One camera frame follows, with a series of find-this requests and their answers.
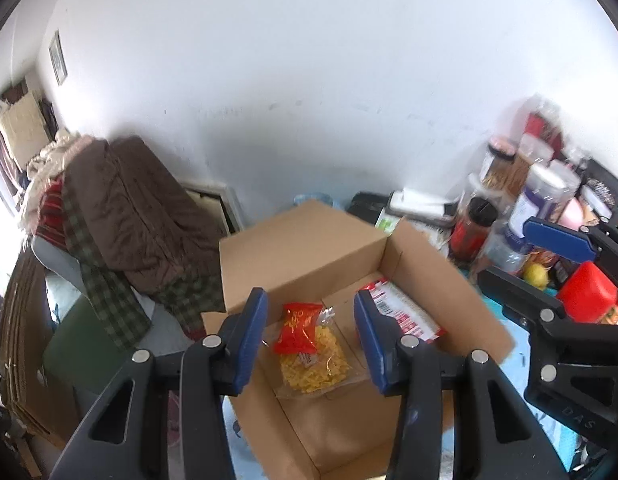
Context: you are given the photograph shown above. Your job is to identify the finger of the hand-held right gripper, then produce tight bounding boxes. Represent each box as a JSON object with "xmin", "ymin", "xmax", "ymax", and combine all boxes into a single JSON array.
[
  {"xmin": 522, "ymin": 216, "xmax": 618, "ymax": 273},
  {"xmin": 476, "ymin": 266, "xmax": 618, "ymax": 397}
]

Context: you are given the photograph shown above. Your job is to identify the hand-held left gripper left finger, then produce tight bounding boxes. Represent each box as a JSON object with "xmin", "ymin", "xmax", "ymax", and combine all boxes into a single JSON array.
[{"xmin": 49, "ymin": 287, "xmax": 270, "ymax": 480}]

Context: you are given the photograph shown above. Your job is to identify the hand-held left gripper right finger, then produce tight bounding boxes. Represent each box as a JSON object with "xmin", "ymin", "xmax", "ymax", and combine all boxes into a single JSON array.
[{"xmin": 353, "ymin": 290, "xmax": 572, "ymax": 480}]

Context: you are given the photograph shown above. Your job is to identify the large red snack packet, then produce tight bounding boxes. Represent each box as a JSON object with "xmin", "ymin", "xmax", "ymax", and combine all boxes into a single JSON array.
[{"xmin": 358, "ymin": 280, "xmax": 449, "ymax": 345}]

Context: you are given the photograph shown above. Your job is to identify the small red snack packet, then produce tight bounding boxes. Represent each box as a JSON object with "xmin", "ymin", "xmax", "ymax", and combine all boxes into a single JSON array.
[{"xmin": 273, "ymin": 302, "xmax": 324, "ymax": 356}]

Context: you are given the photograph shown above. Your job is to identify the clear bag yellow snacks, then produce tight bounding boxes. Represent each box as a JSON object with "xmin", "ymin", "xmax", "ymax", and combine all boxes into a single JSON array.
[{"xmin": 273, "ymin": 305, "xmax": 372, "ymax": 401}]

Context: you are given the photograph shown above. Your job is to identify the cardboard box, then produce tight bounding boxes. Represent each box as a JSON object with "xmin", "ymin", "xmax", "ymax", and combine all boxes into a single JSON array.
[{"xmin": 201, "ymin": 199, "xmax": 515, "ymax": 480}]

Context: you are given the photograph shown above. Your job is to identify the pink jar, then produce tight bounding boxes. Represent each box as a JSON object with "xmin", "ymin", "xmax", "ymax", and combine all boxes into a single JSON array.
[{"xmin": 559, "ymin": 197, "xmax": 597, "ymax": 233}]

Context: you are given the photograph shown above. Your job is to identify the clear jar purple label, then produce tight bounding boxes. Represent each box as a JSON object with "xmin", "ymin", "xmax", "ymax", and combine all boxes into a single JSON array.
[{"xmin": 504, "ymin": 162, "xmax": 582, "ymax": 256}]

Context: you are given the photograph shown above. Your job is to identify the clear jar red contents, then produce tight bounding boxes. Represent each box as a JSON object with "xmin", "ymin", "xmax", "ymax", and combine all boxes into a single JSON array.
[{"xmin": 482, "ymin": 230, "xmax": 530, "ymax": 281}]

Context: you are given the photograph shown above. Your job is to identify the red canister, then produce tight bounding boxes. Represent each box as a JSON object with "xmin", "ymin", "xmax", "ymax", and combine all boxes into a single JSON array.
[{"xmin": 556, "ymin": 261, "xmax": 618, "ymax": 326}]

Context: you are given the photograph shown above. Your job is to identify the black stand-up pouch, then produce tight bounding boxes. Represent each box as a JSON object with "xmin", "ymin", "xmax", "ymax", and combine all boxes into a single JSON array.
[{"xmin": 582, "ymin": 160, "xmax": 618, "ymax": 221}]

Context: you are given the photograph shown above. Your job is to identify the red spice jar black lid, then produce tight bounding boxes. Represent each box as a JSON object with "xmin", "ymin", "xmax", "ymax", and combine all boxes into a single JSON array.
[{"xmin": 449, "ymin": 197, "xmax": 499, "ymax": 263}]

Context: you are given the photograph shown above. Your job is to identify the clear jar brown label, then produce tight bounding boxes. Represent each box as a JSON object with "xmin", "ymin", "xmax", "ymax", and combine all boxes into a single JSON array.
[{"xmin": 512, "ymin": 132, "xmax": 555, "ymax": 196}]

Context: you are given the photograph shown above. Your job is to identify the blue floral tablecloth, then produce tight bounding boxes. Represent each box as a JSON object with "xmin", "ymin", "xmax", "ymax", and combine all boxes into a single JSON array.
[{"xmin": 221, "ymin": 280, "xmax": 590, "ymax": 480}]

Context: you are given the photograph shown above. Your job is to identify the clear jar pale seeds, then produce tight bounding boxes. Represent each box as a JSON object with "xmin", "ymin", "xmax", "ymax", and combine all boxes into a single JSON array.
[{"xmin": 482, "ymin": 137, "xmax": 517, "ymax": 188}]

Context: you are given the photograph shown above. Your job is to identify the clear jar dark contents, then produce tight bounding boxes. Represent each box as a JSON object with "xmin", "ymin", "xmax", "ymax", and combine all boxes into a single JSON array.
[{"xmin": 526, "ymin": 100, "xmax": 562, "ymax": 146}]

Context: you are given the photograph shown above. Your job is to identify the colourful print packet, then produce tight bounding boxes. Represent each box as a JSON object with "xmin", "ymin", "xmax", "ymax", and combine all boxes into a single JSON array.
[{"xmin": 376, "ymin": 210, "xmax": 407, "ymax": 235}]

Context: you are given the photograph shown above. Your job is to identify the black tray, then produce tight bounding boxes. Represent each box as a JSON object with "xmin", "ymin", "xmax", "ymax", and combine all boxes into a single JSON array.
[{"xmin": 349, "ymin": 191, "xmax": 405, "ymax": 226}]

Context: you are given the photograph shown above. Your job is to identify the white flat box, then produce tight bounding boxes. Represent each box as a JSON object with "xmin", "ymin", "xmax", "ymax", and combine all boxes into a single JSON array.
[{"xmin": 389, "ymin": 188, "xmax": 460, "ymax": 228}]

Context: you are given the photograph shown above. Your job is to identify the white framed panel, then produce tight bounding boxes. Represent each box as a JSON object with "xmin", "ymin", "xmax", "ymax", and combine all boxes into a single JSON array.
[{"xmin": 181, "ymin": 182, "xmax": 245, "ymax": 236}]

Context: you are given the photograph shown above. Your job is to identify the green plaid cloth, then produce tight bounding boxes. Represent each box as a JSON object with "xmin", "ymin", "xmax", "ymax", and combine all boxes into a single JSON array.
[{"xmin": 64, "ymin": 195, "xmax": 227, "ymax": 351}]

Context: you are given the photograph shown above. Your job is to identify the light blue plastic tub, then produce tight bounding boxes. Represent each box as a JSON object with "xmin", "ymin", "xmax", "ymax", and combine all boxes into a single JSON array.
[{"xmin": 294, "ymin": 192, "xmax": 340, "ymax": 208}]

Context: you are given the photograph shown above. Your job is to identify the brown quilted jacket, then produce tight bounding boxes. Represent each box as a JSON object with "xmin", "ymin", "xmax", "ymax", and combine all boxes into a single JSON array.
[{"xmin": 64, "ymin": 135, "xmax": 225, "ymax": 296}]

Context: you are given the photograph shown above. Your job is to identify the green chair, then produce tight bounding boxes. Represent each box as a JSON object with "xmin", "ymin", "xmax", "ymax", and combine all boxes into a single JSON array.
[{"xmin": 41, "ymin": 295, "xmax": 190, "ymax": 396}]

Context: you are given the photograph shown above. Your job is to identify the grey cushion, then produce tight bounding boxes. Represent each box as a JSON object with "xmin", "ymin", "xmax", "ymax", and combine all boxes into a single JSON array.
[{"xmin": 31, "ymin": 237, "xmax": 84, "ymax": 281}]

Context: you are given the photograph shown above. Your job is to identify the stack of cardboard sheets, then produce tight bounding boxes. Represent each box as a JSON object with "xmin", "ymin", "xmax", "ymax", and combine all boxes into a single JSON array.
[{"xmin": 0, "ymin": 250, "xmax": 80, "ymax": 451}]

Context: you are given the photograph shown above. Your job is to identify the red striped cloth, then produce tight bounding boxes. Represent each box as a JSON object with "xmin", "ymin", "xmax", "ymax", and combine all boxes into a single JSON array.
[{"xmin": 36, "ymin": 180, "xmax": 70, "ymax": 248}]

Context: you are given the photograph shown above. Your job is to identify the beige clothes pile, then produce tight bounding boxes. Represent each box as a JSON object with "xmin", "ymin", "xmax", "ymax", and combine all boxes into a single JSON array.
[{"xmin": 26, "ymin": 127, "xmax": 94, "ymax": 196}]

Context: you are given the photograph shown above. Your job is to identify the beige pillow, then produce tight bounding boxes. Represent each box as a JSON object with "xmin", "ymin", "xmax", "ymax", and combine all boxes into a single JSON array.
[{"xmin": 0, "ymin": 90, "xmax": 47, "ymax": 171}]

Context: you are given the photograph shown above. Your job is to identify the framed wall picture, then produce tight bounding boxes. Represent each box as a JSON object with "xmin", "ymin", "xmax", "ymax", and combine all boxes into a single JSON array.
[{"xmin": 49, "ymin": 30, "xmax": 68, "ymax": 83}]

